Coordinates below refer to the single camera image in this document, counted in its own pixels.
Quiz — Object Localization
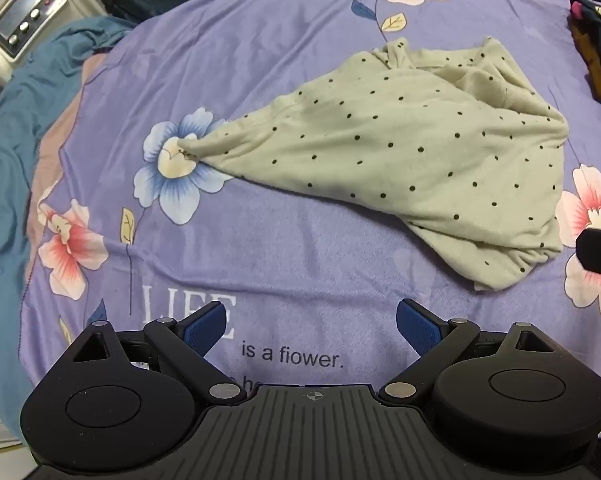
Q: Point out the beige polka dot garment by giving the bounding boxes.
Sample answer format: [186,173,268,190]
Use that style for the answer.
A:
[178,36,569,292]

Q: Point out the pile of dark clothes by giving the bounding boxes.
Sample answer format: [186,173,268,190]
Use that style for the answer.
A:
[569,0,601,111]

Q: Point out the purple floral bed sheet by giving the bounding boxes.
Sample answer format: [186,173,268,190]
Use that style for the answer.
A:
[19,0,601,411]

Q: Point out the white appliance with control panel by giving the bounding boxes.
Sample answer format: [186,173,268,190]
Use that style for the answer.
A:
[0,0,112,92]

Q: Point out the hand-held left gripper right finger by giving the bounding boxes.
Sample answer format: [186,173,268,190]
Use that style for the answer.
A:
[378,298,562,407]

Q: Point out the teal blanket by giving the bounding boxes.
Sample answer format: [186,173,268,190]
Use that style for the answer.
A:
[0,14,137,436]

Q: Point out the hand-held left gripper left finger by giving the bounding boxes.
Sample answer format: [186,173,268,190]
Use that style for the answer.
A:
[70,301,247,407]

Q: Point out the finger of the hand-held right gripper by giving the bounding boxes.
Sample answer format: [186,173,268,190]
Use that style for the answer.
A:
[577,229,601,280]

